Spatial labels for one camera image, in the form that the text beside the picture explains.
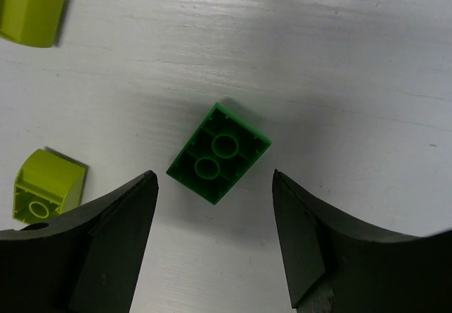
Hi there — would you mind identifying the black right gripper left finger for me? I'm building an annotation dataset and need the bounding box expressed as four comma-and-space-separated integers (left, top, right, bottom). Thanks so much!
1, 171, 158, 312

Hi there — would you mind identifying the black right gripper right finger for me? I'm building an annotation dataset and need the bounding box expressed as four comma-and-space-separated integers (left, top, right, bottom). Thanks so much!
272, 171, 451, 312

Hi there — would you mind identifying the lime lego brick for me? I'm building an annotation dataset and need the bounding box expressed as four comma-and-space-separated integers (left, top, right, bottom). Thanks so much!
1, 0, 69, 48
12, 148, 88, 225

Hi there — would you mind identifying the green square lego brick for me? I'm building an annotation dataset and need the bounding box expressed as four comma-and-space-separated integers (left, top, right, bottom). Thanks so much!
167, 103, 271, 204

